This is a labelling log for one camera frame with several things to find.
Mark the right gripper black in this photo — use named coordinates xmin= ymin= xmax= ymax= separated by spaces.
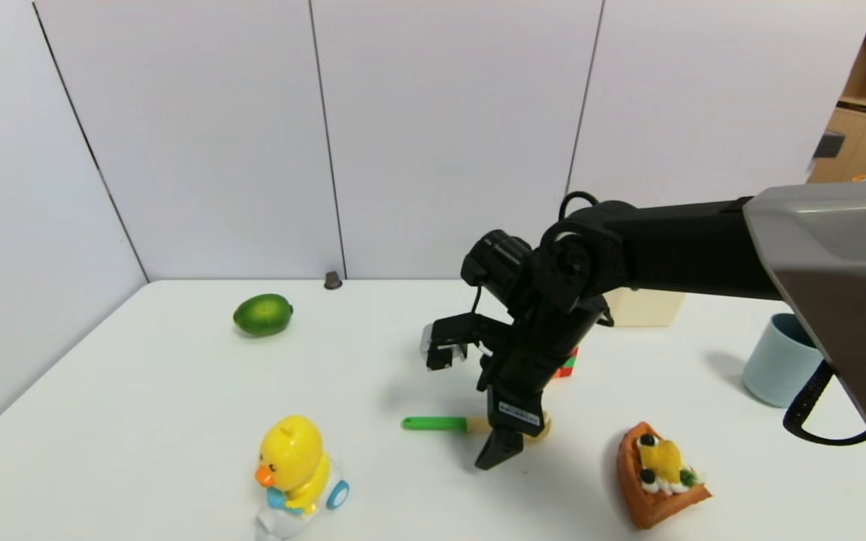
xmin=474 ymin=307 xmax=596 ymax=471

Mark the green handled wooden brush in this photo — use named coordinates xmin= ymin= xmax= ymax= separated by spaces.
xmin=401 ymin=416 xmax=552 ymax=442

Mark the white plastic box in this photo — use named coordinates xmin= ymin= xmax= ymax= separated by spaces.
xmin=604 ymin=289 xmax=686 ymax=328

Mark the toy fruit cake slice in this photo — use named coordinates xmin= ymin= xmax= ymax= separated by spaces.
xmin=616 ymin=422 xmax=712 ymax=530

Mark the yellow duck toy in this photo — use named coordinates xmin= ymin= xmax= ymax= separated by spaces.
xmin=254 ymin=416 xmax=351 ymax=540

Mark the green mango fruit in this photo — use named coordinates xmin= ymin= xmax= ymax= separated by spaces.
xmin=233 ymin=294 xmax=294 ymax=337

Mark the grey-blue cup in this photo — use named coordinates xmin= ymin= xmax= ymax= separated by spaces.
xmin=743 ymin=313 xmax=825 ymax=408

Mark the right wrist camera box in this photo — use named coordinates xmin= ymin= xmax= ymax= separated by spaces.
xmin=421 ymin=314 xmax=513 ymax=373

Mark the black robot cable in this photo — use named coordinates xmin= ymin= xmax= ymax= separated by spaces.
xmin=783 ymin=361 xmax=866 ymax=446

